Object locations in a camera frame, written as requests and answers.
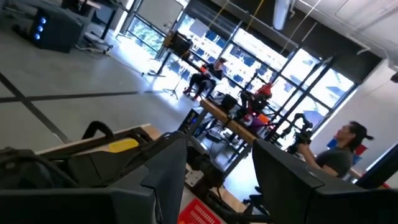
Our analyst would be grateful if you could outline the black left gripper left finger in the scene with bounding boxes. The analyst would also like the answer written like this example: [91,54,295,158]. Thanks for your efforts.
[0,138,188,224]

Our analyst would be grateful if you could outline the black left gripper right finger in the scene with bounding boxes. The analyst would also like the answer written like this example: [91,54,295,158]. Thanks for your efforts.
[251,138,398,224]

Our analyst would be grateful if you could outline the yellow plastic basket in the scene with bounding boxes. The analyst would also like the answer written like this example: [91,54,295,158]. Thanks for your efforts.
[107,138,140,154]

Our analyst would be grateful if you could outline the red plastic basket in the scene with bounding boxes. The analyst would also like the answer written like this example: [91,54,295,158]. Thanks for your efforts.
[177,198,227,224]

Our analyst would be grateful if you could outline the person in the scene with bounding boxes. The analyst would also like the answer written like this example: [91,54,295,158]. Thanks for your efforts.
[297,120,374,180]
[183,57,228,101]
[247,81,275,110]

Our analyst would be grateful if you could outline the long wooden bench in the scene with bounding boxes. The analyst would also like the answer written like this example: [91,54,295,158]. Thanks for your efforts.
[200,98,259,146]

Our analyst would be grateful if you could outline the black computer tower blue lights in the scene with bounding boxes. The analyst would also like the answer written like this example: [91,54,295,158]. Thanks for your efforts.
[30,7,84,54]

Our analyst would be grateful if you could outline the white hanging light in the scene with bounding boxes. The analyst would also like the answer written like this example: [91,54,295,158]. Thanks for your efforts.
[272,0,292,31]

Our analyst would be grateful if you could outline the black camera rig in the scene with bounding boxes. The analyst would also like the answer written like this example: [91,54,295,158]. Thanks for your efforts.
[285,113,314,156]

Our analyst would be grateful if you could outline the black handle loop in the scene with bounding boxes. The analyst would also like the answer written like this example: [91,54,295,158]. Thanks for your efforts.
[81,120,114,140]

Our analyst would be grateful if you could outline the large glass window wall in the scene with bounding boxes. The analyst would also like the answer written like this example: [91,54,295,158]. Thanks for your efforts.
[124,0,358,147]

